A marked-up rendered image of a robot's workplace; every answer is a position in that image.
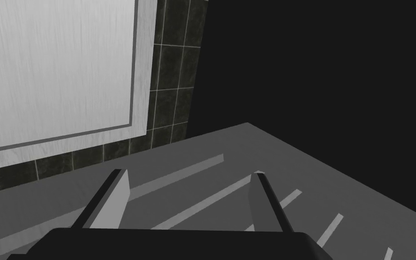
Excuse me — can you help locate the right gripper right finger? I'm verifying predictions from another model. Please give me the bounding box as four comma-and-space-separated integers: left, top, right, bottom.
248, 172, 295, 233

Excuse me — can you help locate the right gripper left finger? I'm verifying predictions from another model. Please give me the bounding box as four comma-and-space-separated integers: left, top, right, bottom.
71, 168, 131, 230

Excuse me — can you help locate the white wooden door leaf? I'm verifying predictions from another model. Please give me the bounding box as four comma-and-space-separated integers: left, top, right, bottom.
0, 0, 139, 153

